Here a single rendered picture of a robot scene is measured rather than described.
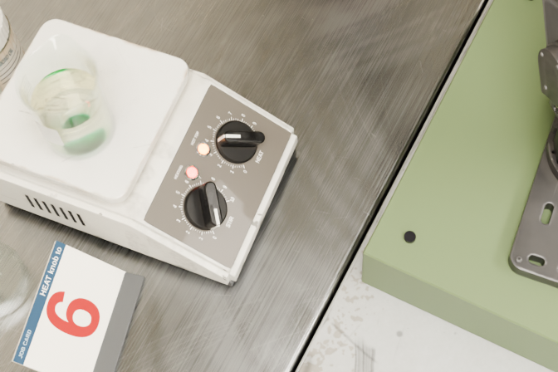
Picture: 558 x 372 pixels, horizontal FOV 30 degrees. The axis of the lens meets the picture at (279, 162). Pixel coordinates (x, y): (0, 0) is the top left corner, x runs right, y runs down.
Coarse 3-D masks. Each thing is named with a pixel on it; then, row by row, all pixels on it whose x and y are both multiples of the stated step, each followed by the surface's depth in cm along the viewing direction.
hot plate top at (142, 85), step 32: (64, 32) 76; (96, 32) 76; (128, 64) 75; (160, 64) 75; (0, 96) 74; (128, 96) 74; (160, 96) 74; (0, 128) 73; (32, 128) 73; (128, 128) 73; (160, 128) 73; (0, 160) 72; (32, 160) 72; (64, 160) 72; (96, 160) 72; (128, 160) 71; (96, 192) 70; (128, 192) 71
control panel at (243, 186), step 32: (224, 96) 77; (192, 128) 75; (256, 128) 77; (192, 160) 74; (224, 160) 75; (256, 160) 76; (160, 192) 73; (224, 192) 75; (256, 192) 76; (160, 224) 72; (224, 224) 74; (224, 256) 74
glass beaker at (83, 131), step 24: (48, 48) 68; (72, 48) 68; (24, 72) 67; (48, 72) 70; (96, 72) 67; (24, 96) 67; (96, 96) 67; (48, 120) 66; (72, 120) 67; (96, 120) 69; (48, 144) 71; (72, 144) 69; (96, 144) 71
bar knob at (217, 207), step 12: (192, 192) 73; (204, 192) 72; (216, 192) 73; (192, 204) 73; (204, 204) 73; (216, 204) 72; (192, 216) 73; (204, 216) 73; (216, 216) 72; (204, 228) 73
